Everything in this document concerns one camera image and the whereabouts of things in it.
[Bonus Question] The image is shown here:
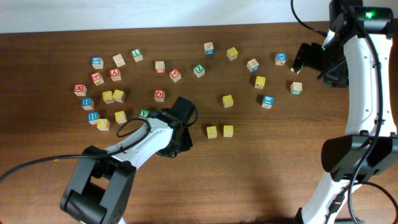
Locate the yellow block middle right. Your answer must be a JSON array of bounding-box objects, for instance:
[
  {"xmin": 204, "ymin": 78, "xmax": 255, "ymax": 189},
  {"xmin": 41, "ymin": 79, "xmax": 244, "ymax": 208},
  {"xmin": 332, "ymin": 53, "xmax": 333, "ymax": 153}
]
[{"xmin": 254, "ymin": 76, "xmax": 266, "ymax": 89}]

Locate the red A block tilted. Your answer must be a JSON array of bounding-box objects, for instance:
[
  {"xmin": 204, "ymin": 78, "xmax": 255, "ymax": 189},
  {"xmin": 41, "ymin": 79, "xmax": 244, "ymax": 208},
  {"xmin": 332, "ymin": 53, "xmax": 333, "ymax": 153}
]
[{"xmin": 169, "ymin": 68, "xmax": 182, "ymax": 83}]

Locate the blue H block upper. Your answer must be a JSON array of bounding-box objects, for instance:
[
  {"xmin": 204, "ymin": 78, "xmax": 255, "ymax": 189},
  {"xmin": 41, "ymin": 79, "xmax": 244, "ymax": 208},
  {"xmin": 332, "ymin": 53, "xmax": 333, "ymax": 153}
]
[{"xmin": 81, "ymin": 98, "xmax": 95, "ymax": 110}]

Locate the yellow block left pair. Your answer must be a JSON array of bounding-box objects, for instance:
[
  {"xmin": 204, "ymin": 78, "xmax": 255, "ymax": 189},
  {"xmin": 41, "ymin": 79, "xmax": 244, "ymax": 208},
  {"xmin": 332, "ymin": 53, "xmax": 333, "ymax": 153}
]
[{"xmin": 102, "ymin": 91, "xmax": 114, "ymax": 104}]

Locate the red O letter block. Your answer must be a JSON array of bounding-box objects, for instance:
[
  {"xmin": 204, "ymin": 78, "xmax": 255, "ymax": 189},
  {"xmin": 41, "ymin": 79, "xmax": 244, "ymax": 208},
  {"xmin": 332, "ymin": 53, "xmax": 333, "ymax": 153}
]
[{"xmin": 154, "ymin": 90, "xmax": 165, "ymax": 102}]

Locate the blue H block lower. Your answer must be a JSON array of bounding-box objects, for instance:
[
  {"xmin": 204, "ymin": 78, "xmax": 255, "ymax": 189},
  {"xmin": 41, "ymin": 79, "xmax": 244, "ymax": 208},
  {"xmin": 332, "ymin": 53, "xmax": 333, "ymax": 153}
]
[{"xmin": 87, "ymin": 112, "xmax": 100, "ymax": 125}]

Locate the red M letter block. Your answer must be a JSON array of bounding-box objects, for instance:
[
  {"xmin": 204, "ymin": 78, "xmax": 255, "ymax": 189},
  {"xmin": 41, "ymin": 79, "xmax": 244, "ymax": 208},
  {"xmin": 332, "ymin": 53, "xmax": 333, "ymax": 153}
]
[{"xmin": 73, "ymin": 84, "xmax": 87, "ymax": 96}]

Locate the yellow block top right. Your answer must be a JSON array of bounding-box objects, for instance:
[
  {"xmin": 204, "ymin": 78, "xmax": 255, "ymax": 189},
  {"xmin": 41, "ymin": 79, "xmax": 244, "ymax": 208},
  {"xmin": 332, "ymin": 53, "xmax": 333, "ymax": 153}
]
[{"xmin": 226, "ymin": 47, "xmax": 238, "ymax": 61}]

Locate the yellow G letter block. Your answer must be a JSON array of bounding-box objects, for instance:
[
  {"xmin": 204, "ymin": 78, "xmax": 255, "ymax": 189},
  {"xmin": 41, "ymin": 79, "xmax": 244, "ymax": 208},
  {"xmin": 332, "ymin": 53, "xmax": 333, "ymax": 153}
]
[{"xmin": 113, "ymin": 90, "xmax": 126, "ymax": 103}]

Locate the green Z letter block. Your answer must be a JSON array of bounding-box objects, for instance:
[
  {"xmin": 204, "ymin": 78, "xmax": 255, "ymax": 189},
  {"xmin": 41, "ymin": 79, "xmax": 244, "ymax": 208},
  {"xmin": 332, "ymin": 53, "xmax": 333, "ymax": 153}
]
[{"xmin": 193, "ymin": 64, "xmax": 205, "ymax": 78}]

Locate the blue S letter block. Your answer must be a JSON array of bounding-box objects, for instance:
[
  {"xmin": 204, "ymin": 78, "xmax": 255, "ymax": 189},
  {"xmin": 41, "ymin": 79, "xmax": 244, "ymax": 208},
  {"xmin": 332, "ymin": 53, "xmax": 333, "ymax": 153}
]
[{"xmin": 91, "ymin": 57, "xmax": 104, "ymax": 69}]

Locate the yellow O letter block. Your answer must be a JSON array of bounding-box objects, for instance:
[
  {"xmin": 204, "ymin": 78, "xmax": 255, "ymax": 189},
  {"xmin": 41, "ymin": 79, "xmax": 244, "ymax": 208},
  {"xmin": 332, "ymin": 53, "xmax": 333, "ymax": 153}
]
[{"xmin": 96, "ymin": 119, "xmax": 110, "ymax": 131}]

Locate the green L letter block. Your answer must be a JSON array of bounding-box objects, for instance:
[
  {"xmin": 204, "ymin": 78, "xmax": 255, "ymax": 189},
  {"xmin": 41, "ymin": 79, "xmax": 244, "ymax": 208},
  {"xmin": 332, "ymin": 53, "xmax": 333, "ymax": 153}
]
[{"xmin": 131, "ymin": 49, "xmax": 143, "ymax": 62}]

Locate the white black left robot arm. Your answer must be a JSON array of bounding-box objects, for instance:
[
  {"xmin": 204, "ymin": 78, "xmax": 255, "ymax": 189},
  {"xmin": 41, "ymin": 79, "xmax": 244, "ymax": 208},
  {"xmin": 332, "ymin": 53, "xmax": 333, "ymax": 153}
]
[{"xmin": 60, "ymin": 97, "xmax": 197, "ymax": 224}]

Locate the yellow S letter block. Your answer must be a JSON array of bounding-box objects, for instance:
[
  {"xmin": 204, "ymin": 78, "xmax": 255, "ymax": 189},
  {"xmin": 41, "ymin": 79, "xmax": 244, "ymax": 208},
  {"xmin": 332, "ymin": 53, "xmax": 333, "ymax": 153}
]
[{"xmin": 206, "ymin": 126, "xmax": 218, "ymax": 139}]

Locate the red 6 letter block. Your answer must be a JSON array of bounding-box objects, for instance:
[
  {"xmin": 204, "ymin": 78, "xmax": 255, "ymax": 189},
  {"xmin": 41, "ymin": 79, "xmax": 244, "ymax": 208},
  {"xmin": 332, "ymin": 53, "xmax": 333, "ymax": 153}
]
[{"xmin": 90, "ymin": 72, "xmax": 104, "ymax": 86}]

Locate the red I letter block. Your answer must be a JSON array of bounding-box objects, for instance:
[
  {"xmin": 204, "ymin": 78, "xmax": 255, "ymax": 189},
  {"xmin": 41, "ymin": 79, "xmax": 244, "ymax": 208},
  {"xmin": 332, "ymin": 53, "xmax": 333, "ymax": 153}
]
[{"xmin": 155, "ymin": 61, "xmax": 165, "ymax": 73}]

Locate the yellow E letter block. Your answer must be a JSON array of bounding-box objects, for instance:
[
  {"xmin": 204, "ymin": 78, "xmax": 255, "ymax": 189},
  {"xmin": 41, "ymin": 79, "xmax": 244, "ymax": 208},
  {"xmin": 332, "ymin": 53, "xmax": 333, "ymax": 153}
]
[{"xmin": 222, "ymin": 95, "xmax": 234, "ymax": 108}]

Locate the red A letter block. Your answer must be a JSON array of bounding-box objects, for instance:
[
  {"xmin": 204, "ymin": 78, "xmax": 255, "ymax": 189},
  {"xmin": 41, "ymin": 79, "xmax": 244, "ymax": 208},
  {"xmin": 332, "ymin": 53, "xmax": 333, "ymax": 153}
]
[{"xmin": 109, "ymin": 68, "xmax": 122, "ymax": 82}]

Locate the blue side wooden block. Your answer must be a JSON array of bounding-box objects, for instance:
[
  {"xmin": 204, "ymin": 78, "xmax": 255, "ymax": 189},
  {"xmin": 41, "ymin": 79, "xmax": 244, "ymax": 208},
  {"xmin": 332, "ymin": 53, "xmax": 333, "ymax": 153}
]
[{"xmin": 204, "ymin": 42, "xmax": 215, "ymax": 55}]

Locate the green V letter block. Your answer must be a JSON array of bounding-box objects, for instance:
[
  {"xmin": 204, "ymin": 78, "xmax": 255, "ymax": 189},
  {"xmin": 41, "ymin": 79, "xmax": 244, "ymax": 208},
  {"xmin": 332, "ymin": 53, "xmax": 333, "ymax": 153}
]
[{"xmin": 139, "ymin": 109, "xmax": 150, "ymax": 119}]

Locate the blue side block right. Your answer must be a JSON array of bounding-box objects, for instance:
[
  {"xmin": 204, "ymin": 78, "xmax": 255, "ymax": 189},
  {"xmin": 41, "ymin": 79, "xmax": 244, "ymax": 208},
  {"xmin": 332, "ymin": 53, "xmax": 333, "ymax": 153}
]
[{"xmin": 247, "ymin": 58, "xmax": 259, "ymax": 73}]

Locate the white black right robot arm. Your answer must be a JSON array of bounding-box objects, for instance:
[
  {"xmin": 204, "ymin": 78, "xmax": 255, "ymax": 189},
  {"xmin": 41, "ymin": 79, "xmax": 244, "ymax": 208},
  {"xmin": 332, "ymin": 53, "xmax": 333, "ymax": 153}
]
[{"xmin": 292, "ymin": 0, "xmax": 397, "ymax": 224}]

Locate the blue h block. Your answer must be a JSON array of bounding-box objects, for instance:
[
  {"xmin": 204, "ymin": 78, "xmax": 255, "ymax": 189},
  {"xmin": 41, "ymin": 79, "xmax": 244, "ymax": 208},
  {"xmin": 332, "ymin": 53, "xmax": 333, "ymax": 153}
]
[
  {"xmin": 81, "ymin": 98, "xmax": 95, "ymax": 110},
  {"xmin": 87, "ymin": 112, "xmax": 100, "ymax": 125}
]

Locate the plain wooden block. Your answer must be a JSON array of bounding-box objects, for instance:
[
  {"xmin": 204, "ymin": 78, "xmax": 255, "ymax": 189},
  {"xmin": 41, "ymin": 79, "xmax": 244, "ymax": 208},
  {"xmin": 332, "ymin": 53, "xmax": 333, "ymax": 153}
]
[{"xmin": 113, "ymin": 54, "xmax": 126, "ymax": 67}]

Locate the blue X letter block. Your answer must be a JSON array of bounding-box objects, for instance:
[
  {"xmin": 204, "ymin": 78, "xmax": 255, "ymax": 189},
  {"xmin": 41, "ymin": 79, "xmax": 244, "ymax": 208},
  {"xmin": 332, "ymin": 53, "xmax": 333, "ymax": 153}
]
[{"xmin": 275, "ymin": 52, "xmax": 287, "ymax": 65}]

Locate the blue E letter block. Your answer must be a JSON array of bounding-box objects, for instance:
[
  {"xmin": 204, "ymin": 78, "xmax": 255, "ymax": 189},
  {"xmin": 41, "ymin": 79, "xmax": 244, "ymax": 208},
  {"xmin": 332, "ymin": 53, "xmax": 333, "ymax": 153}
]
[{"xmin": 262, "ymin": 95, "xmax": 274, "ymax": 109}]

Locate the green side wooden block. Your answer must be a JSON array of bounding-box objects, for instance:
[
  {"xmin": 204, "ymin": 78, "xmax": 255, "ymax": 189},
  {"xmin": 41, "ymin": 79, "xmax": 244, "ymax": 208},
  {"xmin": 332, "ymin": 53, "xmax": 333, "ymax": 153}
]
[{"xmin": 290, "ymin": 82, "xmax": 302, "ymax": 95}]

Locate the yellow C letter block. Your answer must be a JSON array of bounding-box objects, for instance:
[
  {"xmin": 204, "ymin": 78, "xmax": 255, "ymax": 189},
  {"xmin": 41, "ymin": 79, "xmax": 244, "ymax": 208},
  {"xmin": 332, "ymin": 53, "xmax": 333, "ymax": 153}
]
[{"xmin": 114, "ymin": 111, "xmax": 127, "ymax": 124}]

